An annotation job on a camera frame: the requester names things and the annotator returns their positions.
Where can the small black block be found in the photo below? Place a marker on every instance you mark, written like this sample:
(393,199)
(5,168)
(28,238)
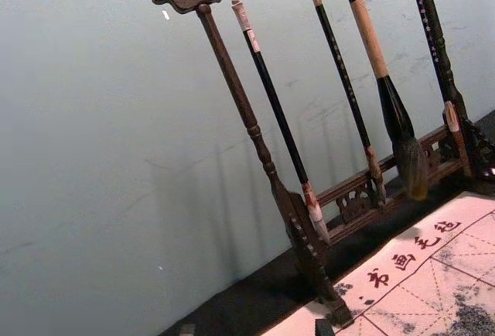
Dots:
(324,328)

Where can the dark green brush brown bristles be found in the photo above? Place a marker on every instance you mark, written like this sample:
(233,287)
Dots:
(341,63)

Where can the white felt calligraphy grid mat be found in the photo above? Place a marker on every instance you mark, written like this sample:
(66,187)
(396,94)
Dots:
(417,297)

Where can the black brush with white bristles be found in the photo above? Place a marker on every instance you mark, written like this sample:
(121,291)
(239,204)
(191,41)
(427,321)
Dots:
(271,93)

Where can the black table cloth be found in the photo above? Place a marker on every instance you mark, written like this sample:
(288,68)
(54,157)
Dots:
(267,287)

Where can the dark wooden dragon brush rack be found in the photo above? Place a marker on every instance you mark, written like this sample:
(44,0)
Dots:
(231,80)

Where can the dark brush with red print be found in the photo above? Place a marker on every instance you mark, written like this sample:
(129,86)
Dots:
(451,117)

